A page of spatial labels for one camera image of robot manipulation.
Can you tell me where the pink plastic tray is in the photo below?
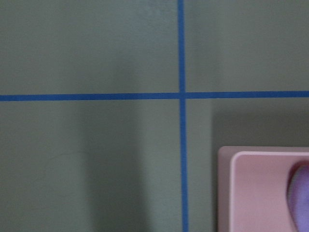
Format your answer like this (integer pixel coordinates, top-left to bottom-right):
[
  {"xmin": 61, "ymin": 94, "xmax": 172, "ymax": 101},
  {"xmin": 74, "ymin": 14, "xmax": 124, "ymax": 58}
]
[{"xmin": 217, "ymin": 146, "xmax": 309, "ymax": 232}]

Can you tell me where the purple cloth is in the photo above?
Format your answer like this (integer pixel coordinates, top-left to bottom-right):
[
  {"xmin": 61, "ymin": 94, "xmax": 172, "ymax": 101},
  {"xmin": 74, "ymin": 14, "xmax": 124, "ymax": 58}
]
[{"xmin": 287, "ymin": 165, "xmax": 309, "ymax": 232}]

